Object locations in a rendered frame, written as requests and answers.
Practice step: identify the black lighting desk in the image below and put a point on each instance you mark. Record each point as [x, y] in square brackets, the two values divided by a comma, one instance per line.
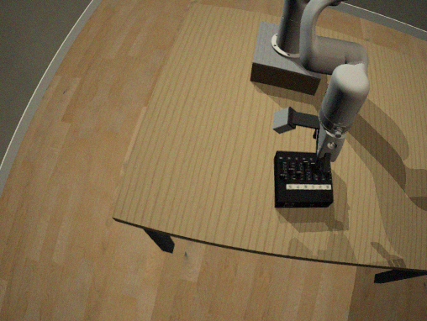
[296, 186]

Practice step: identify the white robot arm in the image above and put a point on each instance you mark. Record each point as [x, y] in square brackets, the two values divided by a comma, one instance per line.
[348, 86]

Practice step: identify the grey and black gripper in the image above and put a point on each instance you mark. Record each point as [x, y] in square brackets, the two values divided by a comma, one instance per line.
[327, 148]

